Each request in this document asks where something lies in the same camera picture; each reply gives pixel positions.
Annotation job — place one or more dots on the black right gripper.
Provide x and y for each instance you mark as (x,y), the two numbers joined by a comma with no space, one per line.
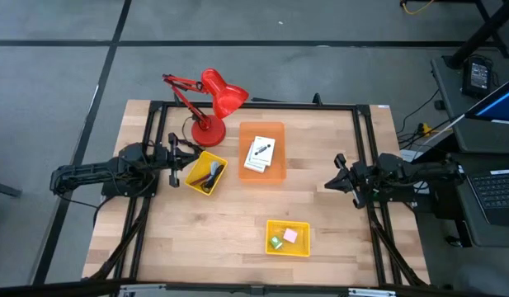
(363,177)

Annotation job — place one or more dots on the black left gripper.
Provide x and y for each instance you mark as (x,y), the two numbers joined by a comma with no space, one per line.
(174,158)

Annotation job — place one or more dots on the pink USB wall charger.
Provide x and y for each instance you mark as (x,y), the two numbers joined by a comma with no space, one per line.
(290,235)

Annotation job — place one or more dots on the yellow slotted plastic basket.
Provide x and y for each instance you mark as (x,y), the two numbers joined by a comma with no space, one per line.
(297,249)
(198,165)

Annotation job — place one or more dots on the green white USB wall charger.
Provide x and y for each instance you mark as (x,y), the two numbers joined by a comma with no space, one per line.
(276,243)

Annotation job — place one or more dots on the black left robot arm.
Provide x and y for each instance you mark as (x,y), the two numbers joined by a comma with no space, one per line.
(93,171)

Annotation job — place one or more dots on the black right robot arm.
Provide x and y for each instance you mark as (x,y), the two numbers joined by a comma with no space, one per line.
(423,171)

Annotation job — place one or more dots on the orange translucent plastic bin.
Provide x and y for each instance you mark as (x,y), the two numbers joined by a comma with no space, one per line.
(279,132)

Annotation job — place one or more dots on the red desk lamp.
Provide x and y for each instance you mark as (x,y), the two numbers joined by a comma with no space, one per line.
(225,99)

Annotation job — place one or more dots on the black clamp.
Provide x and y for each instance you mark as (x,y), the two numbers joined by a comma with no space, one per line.
(317,99)

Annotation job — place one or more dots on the yellow plug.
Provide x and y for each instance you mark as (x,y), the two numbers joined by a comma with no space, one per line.
(424,129)

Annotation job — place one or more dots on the black overhead rig bar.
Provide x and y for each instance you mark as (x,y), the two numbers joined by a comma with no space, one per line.
(254,289)

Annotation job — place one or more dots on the grey side desk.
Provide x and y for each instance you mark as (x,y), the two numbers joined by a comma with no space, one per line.
(444,82)

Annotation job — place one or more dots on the black laptop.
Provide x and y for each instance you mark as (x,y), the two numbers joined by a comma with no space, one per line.
(493,194)

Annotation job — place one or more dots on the black power adapter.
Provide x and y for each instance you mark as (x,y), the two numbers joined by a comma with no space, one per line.
(479,76)

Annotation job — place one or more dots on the computer monitor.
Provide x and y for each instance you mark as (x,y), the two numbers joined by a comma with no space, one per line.
(501,105)

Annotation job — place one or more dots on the black stand foot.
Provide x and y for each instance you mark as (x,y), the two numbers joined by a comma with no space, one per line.
(2,189)

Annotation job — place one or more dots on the black stand leg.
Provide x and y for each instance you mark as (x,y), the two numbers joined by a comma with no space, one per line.
(485,29)

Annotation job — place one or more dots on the black metal table frame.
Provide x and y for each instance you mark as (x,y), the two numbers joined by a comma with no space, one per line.
(279,106)

